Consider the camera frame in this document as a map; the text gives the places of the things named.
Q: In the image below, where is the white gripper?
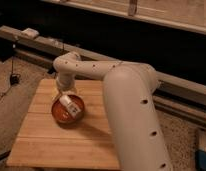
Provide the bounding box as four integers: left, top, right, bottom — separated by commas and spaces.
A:
56, 75, 77, 98

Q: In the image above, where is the clear plastic bottle white label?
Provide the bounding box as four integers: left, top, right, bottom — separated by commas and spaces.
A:
59, 95, 81, 117

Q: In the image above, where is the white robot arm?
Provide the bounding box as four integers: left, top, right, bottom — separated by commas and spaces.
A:
52, 52, 173, 171

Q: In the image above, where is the orange ceramic bowl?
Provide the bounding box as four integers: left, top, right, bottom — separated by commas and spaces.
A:
51, 95, 85, 124

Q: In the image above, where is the small white box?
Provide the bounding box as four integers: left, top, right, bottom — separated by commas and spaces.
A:
22, 28, 39, 38

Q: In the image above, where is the wooden board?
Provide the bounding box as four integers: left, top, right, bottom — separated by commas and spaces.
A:
7, 79, 119, 171

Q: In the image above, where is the blue white container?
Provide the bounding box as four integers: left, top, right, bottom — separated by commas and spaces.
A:
195, 128, 206, 171

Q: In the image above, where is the black cable with plug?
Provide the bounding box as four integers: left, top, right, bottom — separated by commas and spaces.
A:
0, 35, 22, 105

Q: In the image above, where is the grey metal rail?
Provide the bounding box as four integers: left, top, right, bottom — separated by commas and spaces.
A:
0, 26, 206, 106

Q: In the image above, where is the wooden upright post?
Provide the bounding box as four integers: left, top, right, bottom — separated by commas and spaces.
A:
128, 0, 138, 16

